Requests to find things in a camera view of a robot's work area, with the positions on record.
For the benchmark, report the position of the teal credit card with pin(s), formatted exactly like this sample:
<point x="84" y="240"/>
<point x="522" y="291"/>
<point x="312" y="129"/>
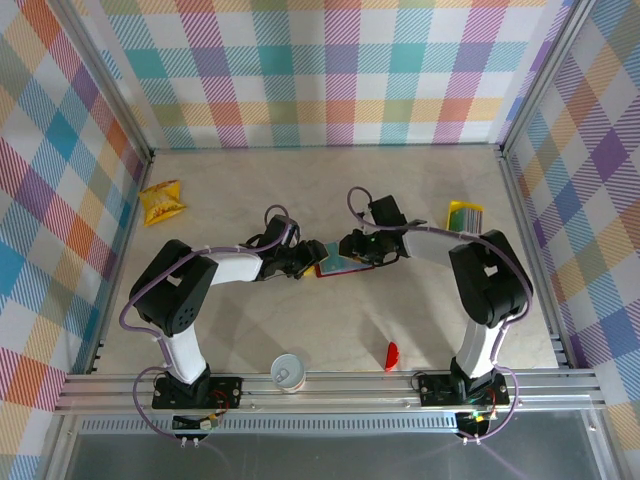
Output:
<point x="335" y="251"/>

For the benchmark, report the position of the red leather card holder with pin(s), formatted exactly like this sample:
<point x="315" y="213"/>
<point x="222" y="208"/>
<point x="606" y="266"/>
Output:
<point x="345" y="270"/>

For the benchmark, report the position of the yellow plastic card tray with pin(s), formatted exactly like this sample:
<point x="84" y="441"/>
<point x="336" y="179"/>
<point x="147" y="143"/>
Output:
<point x="452" y="206"/>

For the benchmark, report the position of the stack of credit cards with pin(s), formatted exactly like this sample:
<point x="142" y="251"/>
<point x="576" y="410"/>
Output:
<point x="467" y="221"/>

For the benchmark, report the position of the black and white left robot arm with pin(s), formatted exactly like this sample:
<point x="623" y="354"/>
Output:
<point x="175" y="295"/>

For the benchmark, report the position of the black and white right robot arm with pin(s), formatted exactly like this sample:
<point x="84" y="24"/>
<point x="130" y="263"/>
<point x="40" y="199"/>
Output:
<point x="490" y="280"/>

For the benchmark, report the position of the white tin can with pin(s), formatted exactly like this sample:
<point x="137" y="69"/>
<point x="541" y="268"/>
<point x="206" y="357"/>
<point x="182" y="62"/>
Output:
<point x="287" y="372"/>

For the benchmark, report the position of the red plastic slice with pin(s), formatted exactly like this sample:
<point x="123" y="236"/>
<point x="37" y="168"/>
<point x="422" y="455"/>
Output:
<point x="392" y="356"/>

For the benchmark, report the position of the yellow snack bag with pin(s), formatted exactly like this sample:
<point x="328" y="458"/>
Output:
<point x="161" y="202"/>

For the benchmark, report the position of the perforated metal strip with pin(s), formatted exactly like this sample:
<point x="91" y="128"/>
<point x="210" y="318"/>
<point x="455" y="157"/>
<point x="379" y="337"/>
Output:
<point x="325" y="426"/>

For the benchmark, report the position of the small wiring connector board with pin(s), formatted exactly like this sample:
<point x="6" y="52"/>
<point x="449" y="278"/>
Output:
<point x="197" y="424"/>
<point x="475" y="422"/>

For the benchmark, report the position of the grey metal sheet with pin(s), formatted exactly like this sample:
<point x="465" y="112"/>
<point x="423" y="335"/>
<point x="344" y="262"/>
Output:
<point x="325" y="457"/>

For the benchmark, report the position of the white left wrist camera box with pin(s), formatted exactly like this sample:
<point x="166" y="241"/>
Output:
<point x="294" y="236"/>

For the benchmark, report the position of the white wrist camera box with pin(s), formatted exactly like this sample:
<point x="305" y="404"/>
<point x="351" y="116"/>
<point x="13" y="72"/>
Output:
<point x="369" y="214"/>
<point x="294" y="236"/>

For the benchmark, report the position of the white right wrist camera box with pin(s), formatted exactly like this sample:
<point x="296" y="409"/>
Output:
<point x="369" y="214"/>

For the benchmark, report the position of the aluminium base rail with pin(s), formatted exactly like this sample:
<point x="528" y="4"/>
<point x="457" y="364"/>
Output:
<point x="350" y="395"/>

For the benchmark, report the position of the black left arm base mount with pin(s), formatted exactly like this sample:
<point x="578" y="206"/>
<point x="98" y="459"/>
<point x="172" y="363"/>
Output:
<point x="225" y="392"/>

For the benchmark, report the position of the aluminium side rail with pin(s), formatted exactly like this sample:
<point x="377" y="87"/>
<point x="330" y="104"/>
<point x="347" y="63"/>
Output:
<point x="131" y="235"/>
<point x="540" y="280"/>

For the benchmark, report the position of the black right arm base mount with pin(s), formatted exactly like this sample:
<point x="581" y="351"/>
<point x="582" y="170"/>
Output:
<point x="435" y="392"/>

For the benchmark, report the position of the aluminium frame post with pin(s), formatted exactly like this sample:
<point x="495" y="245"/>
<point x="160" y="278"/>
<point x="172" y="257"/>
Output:
<point x="545" y="80"/>
<point x="100" y="80"/>

